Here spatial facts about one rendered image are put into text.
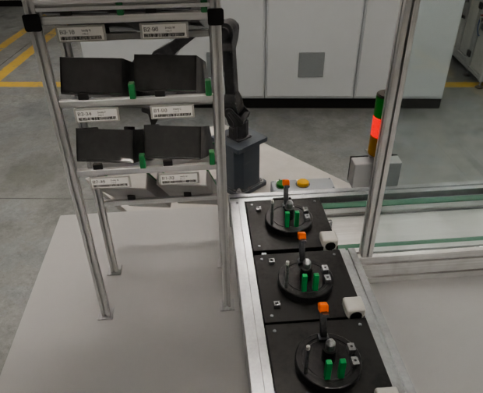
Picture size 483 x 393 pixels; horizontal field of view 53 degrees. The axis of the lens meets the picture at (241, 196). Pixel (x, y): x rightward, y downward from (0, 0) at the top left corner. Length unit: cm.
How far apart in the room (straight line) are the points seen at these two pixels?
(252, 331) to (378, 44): 355
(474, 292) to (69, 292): 114
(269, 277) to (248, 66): 326
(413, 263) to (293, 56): 313
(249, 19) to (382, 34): 111
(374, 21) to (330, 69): 52
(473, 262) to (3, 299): 224
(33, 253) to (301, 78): 265
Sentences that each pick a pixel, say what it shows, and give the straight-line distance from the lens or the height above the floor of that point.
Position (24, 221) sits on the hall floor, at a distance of 336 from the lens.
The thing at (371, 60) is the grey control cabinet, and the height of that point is 46.
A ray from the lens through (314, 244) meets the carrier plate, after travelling 137.
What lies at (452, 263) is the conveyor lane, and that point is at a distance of 150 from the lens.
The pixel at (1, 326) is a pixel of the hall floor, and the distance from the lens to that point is 271.
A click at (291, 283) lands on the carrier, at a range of 122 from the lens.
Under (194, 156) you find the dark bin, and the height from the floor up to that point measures 131.
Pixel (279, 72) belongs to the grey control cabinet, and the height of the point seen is 35.
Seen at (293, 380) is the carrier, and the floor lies 97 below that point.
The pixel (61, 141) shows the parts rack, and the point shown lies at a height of 138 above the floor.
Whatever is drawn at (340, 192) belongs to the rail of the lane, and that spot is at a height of 96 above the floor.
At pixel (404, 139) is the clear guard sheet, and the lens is 120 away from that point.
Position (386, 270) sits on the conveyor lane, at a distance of 143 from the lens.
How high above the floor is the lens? 185
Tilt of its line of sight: 34 degrees down
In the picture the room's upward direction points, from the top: 1 degrees counter-clockwise
